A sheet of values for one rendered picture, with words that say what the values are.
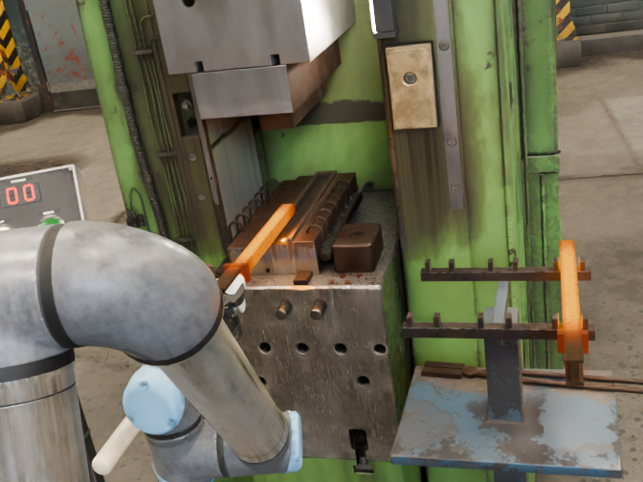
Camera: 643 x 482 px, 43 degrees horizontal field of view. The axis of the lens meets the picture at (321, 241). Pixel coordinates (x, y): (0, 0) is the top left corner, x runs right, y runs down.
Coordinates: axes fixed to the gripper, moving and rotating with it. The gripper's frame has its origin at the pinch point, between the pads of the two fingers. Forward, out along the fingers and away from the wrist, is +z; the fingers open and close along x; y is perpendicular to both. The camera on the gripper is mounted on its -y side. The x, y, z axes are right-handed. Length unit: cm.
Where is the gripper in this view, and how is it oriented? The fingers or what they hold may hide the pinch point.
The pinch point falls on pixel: (232, 275)
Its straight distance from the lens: 147.5
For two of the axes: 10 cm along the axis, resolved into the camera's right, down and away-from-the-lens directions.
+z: 2.5, -4.3, 8.7
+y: 1.5, 9.0, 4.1
